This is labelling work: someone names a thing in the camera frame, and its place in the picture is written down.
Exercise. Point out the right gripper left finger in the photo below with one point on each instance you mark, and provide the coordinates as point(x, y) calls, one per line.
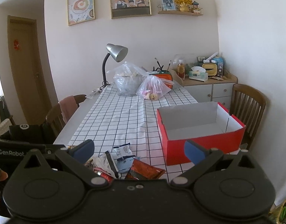
point(74, 159)

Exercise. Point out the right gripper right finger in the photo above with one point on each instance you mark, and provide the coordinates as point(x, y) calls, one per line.
point(202, 158)

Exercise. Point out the red Oreo snack packet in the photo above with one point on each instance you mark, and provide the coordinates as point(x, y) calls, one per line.
point(142, 171)

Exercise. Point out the red shiny snack bag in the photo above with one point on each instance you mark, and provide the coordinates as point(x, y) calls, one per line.
point(103, 174)

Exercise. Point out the plastic bag with pink snacks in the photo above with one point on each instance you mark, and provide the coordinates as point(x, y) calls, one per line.
point(153, 88)

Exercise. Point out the red cardboard box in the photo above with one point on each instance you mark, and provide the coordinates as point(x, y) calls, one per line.
point(208, 124)

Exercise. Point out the person's black clothing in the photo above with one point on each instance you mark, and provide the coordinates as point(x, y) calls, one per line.
point(33, 134)

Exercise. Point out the left wooden chair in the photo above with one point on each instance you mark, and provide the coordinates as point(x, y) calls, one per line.
point(54, 117)

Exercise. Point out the wooden chair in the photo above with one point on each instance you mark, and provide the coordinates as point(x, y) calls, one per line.
point(54, 117)
point(248, 105)

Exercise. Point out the white blue snack packet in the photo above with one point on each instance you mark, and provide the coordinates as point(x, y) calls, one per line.
point(123, 152)

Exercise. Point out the light blue sachet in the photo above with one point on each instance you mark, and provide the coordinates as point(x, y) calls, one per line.
point(123, 166)

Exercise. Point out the white grid tablecloth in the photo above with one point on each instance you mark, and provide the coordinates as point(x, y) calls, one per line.
point(115, 120)

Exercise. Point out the pink cloth on chair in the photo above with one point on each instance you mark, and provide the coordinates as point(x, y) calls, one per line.
point(68, 106)

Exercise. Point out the brown wooden door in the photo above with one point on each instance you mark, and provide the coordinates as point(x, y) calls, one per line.
point(26, 69)

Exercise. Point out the right wooden chair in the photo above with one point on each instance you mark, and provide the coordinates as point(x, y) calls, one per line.
point(248, 105)

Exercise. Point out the white sideboard cabinet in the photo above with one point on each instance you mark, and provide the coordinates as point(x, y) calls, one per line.
point(211, 90)

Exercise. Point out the green tissue box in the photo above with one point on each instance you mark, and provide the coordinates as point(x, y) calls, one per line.
point(198, 73)

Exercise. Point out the orange storage basket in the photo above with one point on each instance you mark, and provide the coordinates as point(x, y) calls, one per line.
point(162, 75)

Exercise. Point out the amber glass bottle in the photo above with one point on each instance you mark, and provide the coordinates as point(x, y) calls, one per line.
point(181, 69)

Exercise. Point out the large clear plastic bag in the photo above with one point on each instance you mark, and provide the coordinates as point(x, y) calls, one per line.
point(127, 78)

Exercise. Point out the silver desk lamp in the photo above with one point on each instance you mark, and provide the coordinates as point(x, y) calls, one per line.
point(118, 53)

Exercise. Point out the left framed food picture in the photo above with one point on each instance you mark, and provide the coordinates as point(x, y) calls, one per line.
point(80, 11)

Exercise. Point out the photo on shelf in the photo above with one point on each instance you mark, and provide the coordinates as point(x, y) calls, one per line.
point(168, 5)

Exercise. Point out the golden ornament on shelf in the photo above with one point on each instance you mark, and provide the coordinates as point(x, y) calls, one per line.
point(184, 5)

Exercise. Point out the wooden wall shelf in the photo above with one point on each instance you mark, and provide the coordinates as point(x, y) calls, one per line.
point(170, 12)

